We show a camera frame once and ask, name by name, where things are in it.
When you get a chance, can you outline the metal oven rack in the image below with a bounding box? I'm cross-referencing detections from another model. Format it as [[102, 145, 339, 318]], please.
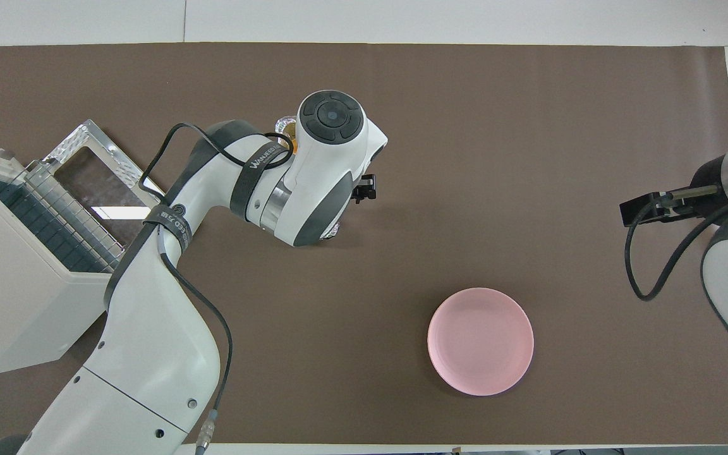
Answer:
[[0, 161, 126, 274]]

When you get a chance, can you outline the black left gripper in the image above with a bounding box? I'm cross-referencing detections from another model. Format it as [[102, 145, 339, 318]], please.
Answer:
[[351, 174, 379, 204]]

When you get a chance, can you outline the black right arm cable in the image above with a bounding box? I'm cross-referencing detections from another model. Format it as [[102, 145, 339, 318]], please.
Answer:
[[623, 190, 728, 301]]

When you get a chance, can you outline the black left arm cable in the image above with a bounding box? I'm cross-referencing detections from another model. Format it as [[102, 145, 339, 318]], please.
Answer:
[[138, 122, 295, 455]]

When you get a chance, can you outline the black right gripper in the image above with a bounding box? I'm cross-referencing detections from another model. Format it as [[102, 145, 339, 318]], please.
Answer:
[[620, 158, 728, 228]]

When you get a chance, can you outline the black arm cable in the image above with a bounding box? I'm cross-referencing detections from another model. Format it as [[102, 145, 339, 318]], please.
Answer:
[[138, 122, 295, 455], [623, 190, 728, 301]]

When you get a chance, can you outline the pink round plate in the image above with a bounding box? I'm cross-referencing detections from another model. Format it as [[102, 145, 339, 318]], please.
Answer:
[[427, 288, 535, 397]]

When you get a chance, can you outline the brown table mat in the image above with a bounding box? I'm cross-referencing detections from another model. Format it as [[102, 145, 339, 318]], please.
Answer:
[[0, 43, 728, 446]]

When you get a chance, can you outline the cream toaster oven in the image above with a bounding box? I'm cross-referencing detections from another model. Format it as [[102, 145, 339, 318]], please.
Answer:
[[0, 119, 166, 379]]

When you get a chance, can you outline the glass oven door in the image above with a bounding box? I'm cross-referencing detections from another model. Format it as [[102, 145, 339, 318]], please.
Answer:
[[26, 119, 166, 222]]

